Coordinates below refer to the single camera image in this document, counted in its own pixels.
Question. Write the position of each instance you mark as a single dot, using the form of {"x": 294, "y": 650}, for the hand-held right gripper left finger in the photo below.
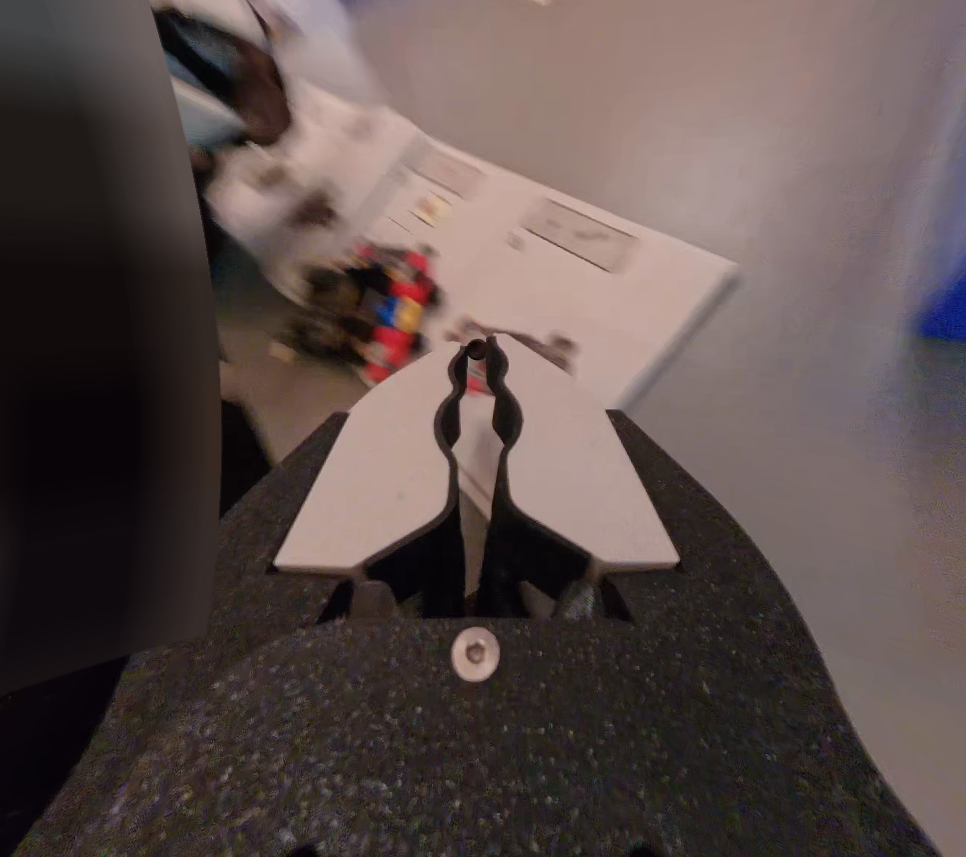
{"x": 370, "y": 487}

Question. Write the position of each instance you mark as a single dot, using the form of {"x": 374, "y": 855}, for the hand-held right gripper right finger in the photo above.
{"x": 589, "y": 487}

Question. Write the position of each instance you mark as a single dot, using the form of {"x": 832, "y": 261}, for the black lego car chassis model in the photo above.
{"x": 377, "y": 314}

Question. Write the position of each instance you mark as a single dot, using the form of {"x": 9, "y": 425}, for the small black round lego piece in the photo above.
{"x": 476, "y": 348}

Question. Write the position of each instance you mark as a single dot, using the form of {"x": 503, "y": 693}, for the white lego instruction booklet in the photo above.
{"x": 641, "y": 314}

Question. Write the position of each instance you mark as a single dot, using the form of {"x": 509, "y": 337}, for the person's left hand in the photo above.
{"x": 262, "y": 99}

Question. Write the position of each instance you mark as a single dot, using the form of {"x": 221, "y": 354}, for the blue plastic bin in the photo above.
{"x": 947, "y": 306}

